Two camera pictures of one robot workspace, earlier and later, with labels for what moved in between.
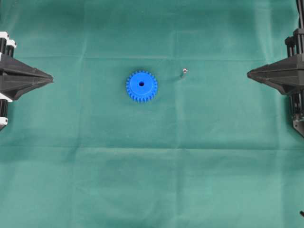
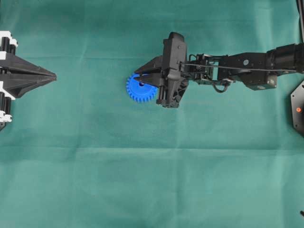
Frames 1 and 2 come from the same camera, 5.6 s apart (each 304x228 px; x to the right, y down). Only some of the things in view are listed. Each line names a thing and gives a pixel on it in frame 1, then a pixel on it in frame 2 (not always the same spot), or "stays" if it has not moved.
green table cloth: [151, 120] stays
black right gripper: [279, 74] → [173, 81]
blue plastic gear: [141, 86] stays
